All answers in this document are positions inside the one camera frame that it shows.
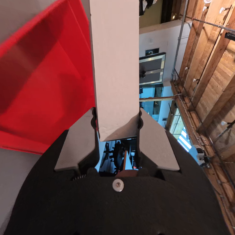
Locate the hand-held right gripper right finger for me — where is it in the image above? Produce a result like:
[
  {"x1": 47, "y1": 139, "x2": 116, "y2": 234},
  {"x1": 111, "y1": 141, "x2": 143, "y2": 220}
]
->
[{"x1": 136, "y1": 107, "x2": 180, "y2": 174}]

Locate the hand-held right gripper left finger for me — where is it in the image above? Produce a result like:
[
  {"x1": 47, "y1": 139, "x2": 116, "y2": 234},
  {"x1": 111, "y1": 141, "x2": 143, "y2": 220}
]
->
[{"x1": 54, "y1": 107, "x2": 101, "y2": 172}]

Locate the red plastic bin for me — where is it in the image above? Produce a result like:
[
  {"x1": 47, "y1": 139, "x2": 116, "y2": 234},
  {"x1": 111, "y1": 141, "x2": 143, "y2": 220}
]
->
[{"x1": 0, "y1": 0, "x2": 98, "y2": 154}]

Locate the white cardboard mailer box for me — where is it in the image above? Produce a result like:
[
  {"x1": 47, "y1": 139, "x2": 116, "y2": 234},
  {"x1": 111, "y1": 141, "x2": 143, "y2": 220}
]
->
[{"x1": 89, "y1": 0, "x2": 140, "y2": 142}]

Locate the black office chair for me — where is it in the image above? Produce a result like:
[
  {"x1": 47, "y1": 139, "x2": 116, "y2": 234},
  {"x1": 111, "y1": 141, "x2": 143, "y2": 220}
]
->
[{"x1": 103, "y1": 140, "x2": 137, "y2": 173}]

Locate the white boxy device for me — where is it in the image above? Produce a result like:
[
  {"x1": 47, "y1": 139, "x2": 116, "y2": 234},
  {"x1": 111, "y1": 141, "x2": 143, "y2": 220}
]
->
[{"x1": 189, "y1": 145, "x2": 210, "y2": 166}]

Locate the wall-mounted screen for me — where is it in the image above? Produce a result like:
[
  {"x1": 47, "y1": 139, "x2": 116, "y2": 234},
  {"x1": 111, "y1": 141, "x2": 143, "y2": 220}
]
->
[{"x1": 139, "y1": 52, "x2": 166, "y2": 84}]

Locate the small dark wall sign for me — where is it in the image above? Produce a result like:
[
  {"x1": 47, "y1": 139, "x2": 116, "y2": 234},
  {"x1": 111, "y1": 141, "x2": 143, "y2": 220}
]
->
[{"x1": 145, "y1": 48, "x2": 160, "y2": 56}]

